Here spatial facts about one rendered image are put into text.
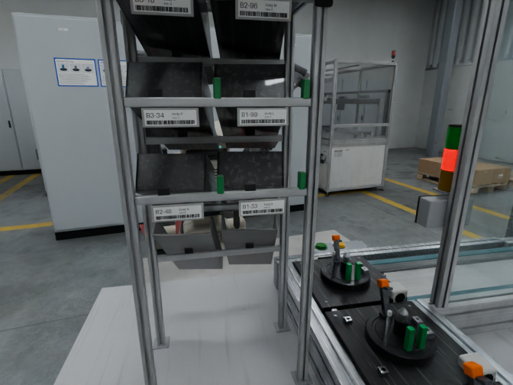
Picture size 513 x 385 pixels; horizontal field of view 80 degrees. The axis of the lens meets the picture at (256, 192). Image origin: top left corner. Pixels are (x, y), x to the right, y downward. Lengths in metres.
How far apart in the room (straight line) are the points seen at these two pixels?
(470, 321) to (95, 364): 0.96
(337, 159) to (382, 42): 6.16
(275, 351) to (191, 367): 0.21
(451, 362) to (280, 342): 0.38
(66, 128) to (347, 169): 3.92
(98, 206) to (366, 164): 4.02
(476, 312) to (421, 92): 10.94
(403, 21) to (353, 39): 1.77
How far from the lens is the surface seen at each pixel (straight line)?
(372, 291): 0.94
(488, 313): 1.08
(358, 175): 5.41
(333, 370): 0.71
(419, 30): 11.67
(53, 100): 3.74
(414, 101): 11.62
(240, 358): 0.86
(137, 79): 0.60
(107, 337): 1.00
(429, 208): 0.84
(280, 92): 0.59
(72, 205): 3.89
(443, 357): 0.80
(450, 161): 0.85
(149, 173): 0.61
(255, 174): 0.60
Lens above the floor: 1.46
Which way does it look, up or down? 16 degrees down
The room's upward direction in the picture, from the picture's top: straight up
